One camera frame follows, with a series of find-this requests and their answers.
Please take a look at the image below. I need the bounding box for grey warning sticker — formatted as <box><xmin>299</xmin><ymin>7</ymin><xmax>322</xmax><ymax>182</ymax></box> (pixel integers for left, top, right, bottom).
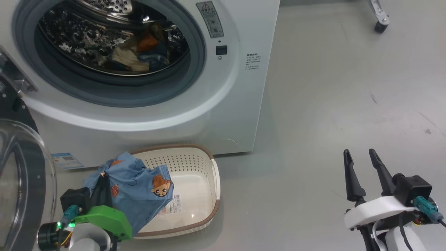
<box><xmin>196</xmin><ymin>1</ymin><xmax>224</xmax><ymax>39</ymax></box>

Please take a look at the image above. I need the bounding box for barcode sticker in basket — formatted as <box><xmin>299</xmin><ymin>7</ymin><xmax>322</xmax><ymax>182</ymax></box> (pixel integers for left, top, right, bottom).
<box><xmin>157</xmin><ymin>193</ymin><xmax>182</xmax><ymax>217</ymax></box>

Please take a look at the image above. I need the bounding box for small printed text label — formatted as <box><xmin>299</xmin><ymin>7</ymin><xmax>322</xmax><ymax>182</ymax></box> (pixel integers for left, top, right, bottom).
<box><xmin>246</xmin><ymin>53</ymin><xmax>262</xmax><ymax>70</ymax></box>

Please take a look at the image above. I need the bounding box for grey stand leg with caster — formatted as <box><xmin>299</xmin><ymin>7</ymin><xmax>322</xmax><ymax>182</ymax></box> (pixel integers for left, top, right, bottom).
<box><xmin>369</xmin><ymin>0</ymin><xmax>391</xmax><ymax>34</ymax></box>

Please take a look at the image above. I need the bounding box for teal connector with black cable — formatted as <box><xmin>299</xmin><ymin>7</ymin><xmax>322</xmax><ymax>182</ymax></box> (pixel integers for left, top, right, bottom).
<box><xmin>414</xmin><ymin>196</ymin><xmax>446</xmax><ymax>227</ymax></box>
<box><xmin>57</xmin><ymin>205</ymin><xmax>83</xmax><ymax>229</ymax></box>

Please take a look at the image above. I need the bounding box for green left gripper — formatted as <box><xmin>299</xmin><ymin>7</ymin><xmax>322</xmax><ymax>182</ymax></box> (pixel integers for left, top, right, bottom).
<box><xmin>71</xmin><ymin>173</ymin><xmax>133</xmax><ymax>242</ymax></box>

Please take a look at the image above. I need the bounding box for stainless steel washer drum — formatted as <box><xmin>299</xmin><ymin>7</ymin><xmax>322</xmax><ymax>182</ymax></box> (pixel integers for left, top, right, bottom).
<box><xmin>38</xmin><ymin>0</ymin><xmax>190</xmax><ymax>76</ymax></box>

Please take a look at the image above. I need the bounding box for metal washer door hinge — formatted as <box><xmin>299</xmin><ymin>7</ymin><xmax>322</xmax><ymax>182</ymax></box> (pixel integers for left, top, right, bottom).
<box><xmin>0</xmin><ymin>45</ymin><xmax>38</xmax><ymax>96</ymax></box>

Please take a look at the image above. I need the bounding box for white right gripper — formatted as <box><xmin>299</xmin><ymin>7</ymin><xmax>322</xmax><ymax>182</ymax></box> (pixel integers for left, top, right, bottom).
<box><xmin>343</xmin><ymin>149</ymin><xmax>418</xmax><ymax>230</ymax></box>

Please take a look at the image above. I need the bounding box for white front-load washing machine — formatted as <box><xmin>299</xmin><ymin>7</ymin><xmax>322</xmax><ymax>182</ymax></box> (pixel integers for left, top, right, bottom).
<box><xmin>0</xmin><ymin>0</ymin><xmax>281</xmax><ymax>169</ymax></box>

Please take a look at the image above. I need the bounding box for blue cartoon print garment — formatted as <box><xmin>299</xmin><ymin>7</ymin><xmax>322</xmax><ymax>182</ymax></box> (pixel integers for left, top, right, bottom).
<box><xmin>83</xmin><ymin>152</ymin><xmax>175</xmax><ymax>237</ymax></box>

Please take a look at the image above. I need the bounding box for cream perforated laundry basket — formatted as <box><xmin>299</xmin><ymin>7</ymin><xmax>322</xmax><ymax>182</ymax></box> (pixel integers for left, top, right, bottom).
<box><xmin>130</xmin><ymin>144</ymin><xmax>221</xmax><ymax>239</ymax></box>

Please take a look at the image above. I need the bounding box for black round glass washer door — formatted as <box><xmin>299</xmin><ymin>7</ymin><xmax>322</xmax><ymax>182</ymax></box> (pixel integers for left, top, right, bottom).
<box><xmin>0</xmin><ymin>78</ymin><xmax>57</xmax><ymax>251</ymax></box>

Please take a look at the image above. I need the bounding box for grey rubber door gasket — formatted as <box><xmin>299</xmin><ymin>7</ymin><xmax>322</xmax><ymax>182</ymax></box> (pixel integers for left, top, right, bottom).
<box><xmin>12</xmin><ymin>0</ymin><xmax>206</xmax><ymax>108</ymax></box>

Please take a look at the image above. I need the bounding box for blue energy label sticker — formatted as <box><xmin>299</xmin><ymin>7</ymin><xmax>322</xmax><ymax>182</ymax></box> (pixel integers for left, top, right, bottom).
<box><xmin>51</xmin><ymin>152</ymin><xmax>85</xmax><ymax>170</ymax></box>

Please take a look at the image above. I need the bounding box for blue garment with brown patch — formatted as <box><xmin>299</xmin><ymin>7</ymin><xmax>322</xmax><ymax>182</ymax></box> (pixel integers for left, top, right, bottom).
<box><xmin>136</xmin><ymin>33</ymin><xmax>170</xmax><ymax>70</ymax></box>

